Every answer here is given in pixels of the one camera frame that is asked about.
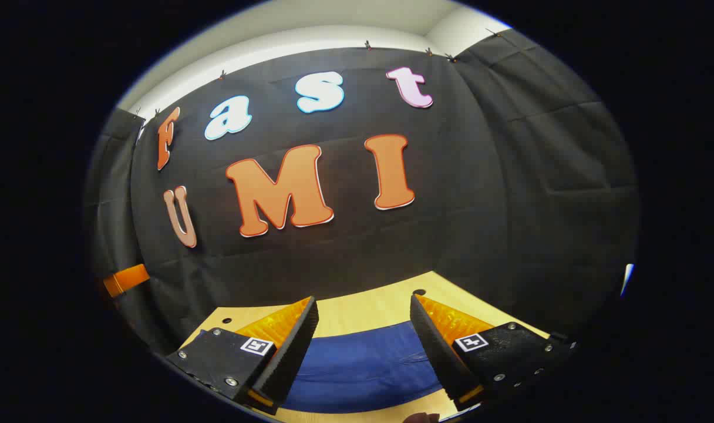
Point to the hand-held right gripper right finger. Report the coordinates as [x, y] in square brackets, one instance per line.
[436, 352]

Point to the blue jeans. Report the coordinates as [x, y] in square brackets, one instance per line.
[363, 364]

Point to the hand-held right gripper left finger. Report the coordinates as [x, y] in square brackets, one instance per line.
[292, 352]

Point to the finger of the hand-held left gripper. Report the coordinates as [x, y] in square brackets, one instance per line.
[128, 279]

